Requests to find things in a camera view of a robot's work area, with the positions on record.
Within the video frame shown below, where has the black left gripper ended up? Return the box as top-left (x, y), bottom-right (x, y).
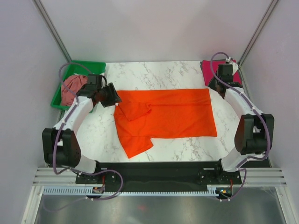
top-left (98, 84), bottom-right (122, 109)

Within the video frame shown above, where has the orange t shirt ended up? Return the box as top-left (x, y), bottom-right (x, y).
top-left (114, 88), bottom-right (217, 158)

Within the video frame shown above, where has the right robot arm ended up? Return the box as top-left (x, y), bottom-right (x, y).
top-left (213, 62), bottom-right (274, 184)

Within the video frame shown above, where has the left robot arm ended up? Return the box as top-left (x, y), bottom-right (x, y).
top-left (42, 74), bottom-right (121, 183)

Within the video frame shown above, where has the folded magenta t shirt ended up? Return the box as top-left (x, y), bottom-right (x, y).
top-left (200, 60), bottom-right (242, 86)

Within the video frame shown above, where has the dusty pink t shirt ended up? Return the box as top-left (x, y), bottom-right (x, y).
top-left (61, 74), bottom-right (87, 106)

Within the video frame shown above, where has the green plastic bin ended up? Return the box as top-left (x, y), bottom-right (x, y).
top-left (50, 60), bottom-right (106, 111)

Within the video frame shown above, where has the right aluminium frame post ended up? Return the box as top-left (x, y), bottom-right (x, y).
top-left (238, 0), bottom-right (280, 67)

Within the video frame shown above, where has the aluminium frame post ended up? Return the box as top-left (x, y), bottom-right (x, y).
top-left (238, 0), bottom-right (280, 67)
top-left (32, 0), bottom-right (72, 62)

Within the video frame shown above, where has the white slotted cable duct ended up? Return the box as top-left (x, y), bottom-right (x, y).
top-left (43, 186), bottom-right (233, 196)

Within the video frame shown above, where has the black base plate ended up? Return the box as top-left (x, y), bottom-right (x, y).
top-left (74, 161), bottom-right (242, 192)

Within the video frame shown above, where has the left aluminium frame post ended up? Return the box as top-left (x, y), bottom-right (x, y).
top-left (32, 0), bottom-right (72, 62)

